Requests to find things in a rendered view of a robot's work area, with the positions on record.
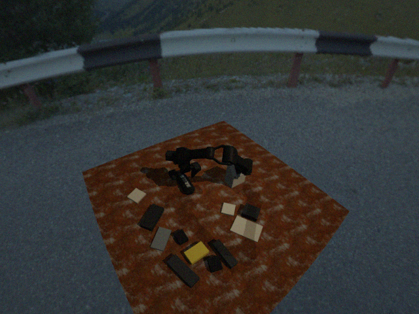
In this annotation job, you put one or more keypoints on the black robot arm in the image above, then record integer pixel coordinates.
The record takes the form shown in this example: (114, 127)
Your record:
(183, 156)

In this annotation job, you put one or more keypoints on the yellow box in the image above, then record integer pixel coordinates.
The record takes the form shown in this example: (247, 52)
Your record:
(195, 253)

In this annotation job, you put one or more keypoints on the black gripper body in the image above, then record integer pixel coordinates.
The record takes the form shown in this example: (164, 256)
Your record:
(184, 169)

